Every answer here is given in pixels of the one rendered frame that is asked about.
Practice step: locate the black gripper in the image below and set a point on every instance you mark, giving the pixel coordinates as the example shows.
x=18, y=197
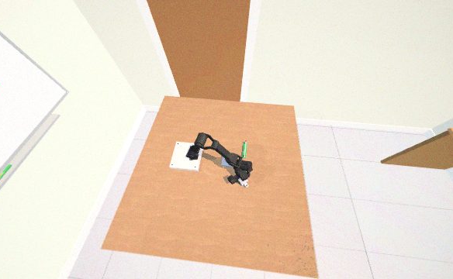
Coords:
x=233, y=179

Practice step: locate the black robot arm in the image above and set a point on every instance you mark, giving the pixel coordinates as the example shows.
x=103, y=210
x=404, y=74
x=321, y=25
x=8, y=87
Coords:
x=231, y=158

